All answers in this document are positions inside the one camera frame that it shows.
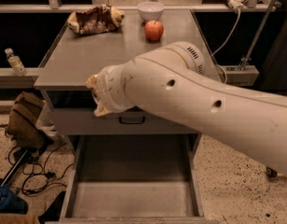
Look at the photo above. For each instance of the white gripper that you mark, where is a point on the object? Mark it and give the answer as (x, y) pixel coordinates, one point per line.
(102, 88)

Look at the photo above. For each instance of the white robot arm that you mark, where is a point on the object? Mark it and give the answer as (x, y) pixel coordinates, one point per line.
(165, 82)

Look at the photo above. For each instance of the closed grey top drawer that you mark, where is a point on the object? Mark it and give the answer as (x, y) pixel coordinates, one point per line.
(82, 121)

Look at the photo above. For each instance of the grey drawer cabinet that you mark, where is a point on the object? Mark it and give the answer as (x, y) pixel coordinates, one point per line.
(73, 58)

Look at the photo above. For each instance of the open grey middle drawer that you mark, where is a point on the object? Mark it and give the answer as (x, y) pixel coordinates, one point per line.
(134, 179)

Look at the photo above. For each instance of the brown chip bag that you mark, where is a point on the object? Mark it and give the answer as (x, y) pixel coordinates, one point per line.
(97, 20)

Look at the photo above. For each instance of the brown backpack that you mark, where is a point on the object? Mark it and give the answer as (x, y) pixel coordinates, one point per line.
(22, 122)

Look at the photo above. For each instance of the clear plastic water bottle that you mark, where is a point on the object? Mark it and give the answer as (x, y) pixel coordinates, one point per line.
(15, 62)

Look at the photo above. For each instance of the red apple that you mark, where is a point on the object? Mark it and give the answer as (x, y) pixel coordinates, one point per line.
(153, 30)

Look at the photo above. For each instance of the white bowl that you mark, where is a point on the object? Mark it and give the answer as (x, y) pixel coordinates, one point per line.
(150, 11)

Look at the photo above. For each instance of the white power adapter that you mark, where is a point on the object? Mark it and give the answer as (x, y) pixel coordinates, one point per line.
(235, 0)

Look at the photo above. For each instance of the metal tripod pole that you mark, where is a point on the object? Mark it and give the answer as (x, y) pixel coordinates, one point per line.
(270, 6)

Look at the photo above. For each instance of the black wheeled stand base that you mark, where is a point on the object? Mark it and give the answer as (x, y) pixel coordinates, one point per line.
(271, 173)

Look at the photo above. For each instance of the black drawer handle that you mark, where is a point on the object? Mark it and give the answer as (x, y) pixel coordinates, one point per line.
(131, 120)

